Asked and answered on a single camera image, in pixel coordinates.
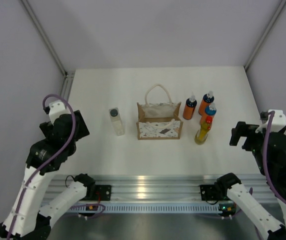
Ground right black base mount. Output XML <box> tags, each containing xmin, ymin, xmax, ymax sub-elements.
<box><xmin>199</xmin><ymin>184</ymin><xmax>221</xmax><ymax>202</ymax></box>

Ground orange bottle dark blue top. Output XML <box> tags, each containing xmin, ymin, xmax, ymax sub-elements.
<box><xmin>182</xmin><ymin>92</ymin><xmax>197</xmax><ymax>120</ymax></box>

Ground slotted grey cable duct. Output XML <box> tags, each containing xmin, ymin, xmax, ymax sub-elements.
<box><xmin>67</xmin><ymin>202</ymin><xmax>241</xmax><ymax>213</ymax></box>

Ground orange bottle light blue top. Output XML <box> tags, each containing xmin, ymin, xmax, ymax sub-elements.
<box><xmin>199</xmin><ymin>102</ymin><xmax>217</xmax><ymax>125</ymax></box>

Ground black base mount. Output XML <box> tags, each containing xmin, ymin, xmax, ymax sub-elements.
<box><xmin>93</xmin><ymin>184</ymin><xmax>112</xmax><ymax>202</ymax></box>
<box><xmin>199</xmin><ymin>184</ymin><xmax>221</xmax><ymax>202</ymax></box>

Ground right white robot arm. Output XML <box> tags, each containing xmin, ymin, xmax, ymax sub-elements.
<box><xmin>214</xmin><ymin>109</ymin><xmax>286</xmax><ymax>240</ymax></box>

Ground clear bottle grey cap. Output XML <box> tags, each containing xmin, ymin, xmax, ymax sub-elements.
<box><xmin>108</xmin><ymin>107</ymin><xmax>125</xmax><ymax>136</ymax></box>

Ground burlap canvas tote bag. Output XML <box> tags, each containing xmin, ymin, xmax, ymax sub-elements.
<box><xmin>136</xmin><ymin>84</ymin><xmax>183</xmax><ymax>140</ymax></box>

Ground yellow bottle red cap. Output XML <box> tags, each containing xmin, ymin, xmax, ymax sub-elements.
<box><xmin>194</xmin><ymin>116</ymin><xmax>213</xmax><ymax>145</ymax></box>

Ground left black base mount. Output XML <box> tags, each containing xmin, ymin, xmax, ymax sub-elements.
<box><xmin>93</xmin><ymin>184</ymin><xmax>112</xmax><ymax>202</ymax></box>

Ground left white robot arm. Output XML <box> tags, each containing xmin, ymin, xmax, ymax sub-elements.
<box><xmin>0</xmin><ymin>98</ymin><xmax>96</xmax><ymax>240</ymax></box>

